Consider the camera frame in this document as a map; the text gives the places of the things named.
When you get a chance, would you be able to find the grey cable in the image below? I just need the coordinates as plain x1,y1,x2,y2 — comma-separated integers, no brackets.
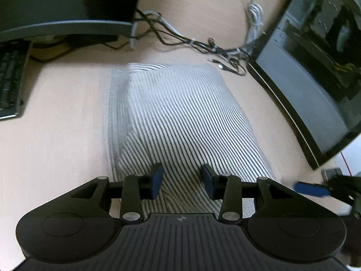
130,10,246,58

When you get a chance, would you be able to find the grey striped sweater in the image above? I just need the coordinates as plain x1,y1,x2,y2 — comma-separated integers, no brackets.
103,63,278,213

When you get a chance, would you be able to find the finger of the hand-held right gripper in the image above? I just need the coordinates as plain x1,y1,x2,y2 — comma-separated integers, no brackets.
294,182,331,199

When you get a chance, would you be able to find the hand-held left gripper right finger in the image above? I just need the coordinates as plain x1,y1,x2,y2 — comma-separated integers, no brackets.
201,164,311,223

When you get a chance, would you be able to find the black cable bundle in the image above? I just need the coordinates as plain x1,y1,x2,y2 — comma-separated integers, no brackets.
132,8,250,77

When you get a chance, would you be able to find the white coiled cable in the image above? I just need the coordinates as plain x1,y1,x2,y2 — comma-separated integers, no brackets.
245,0,266,50

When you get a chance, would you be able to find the dark computer monitor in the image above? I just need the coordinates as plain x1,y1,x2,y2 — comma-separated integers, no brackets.
0,0,146,48

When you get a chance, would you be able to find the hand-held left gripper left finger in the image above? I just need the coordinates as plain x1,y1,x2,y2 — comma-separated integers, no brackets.
51,163,164,223

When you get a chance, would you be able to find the black keyboard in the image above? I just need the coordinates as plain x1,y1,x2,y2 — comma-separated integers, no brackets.
0,40,31,121

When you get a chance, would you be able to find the thin red cable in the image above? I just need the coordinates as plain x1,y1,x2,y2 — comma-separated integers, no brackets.
340,152,353,176

